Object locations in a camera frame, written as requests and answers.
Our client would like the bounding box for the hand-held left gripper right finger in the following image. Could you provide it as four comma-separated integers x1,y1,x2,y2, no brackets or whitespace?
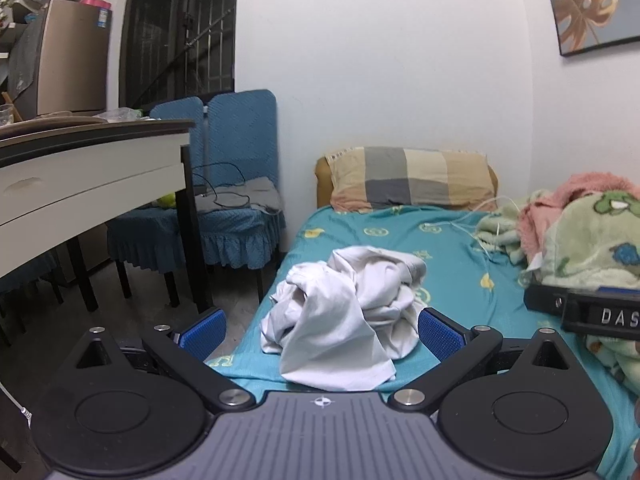
389,308,577,416

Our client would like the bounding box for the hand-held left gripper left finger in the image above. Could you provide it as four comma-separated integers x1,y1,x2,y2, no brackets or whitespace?
74,308,256,414

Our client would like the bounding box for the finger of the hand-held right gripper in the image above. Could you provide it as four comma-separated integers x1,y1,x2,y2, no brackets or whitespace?
524,282,568,317

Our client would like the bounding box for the white t-shirt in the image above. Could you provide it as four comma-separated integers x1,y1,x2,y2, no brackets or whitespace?
259,246,430,392

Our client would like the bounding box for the green plush blanket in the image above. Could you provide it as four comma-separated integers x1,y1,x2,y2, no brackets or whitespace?
475,190,640,396

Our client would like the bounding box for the bed with teal printed sheet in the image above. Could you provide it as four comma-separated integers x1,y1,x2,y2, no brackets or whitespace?
205,205,640,478

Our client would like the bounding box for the pink plush blanket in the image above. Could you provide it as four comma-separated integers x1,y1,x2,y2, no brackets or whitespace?
517,172,640,266

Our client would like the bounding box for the grey cloth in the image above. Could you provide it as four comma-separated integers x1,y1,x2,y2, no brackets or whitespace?
192,177,283,213

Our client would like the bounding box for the checkered pillow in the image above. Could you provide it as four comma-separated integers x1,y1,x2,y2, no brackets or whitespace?
325,146,493,212

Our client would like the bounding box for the brown cushion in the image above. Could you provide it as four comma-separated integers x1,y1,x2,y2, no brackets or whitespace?
315,156,499,209

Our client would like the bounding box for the blue covered chair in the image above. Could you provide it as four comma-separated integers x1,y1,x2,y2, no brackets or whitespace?
192,89,287,306
107,100,208,308

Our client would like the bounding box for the clear plastic bag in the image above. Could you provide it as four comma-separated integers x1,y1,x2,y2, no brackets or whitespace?
92,107,156,123

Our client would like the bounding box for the dark window with grille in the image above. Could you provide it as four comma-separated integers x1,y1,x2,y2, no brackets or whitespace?
120,0,241,111

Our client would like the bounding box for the cardboard box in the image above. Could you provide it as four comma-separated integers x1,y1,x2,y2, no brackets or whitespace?
35,0,112,116

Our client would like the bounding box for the grey fabric cover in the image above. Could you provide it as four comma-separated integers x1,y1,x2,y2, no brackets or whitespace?
7,17,46,118

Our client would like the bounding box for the pink lidded container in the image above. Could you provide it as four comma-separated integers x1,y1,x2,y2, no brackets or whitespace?
80,0,112,31

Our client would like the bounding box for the white charging cable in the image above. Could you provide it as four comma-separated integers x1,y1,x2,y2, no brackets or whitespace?
425,195,531,286

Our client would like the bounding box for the black cable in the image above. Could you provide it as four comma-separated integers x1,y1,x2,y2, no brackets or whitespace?
191,162,251,208

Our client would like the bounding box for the leaf wall picture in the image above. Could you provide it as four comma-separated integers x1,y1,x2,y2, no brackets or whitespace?
539,0,640,57

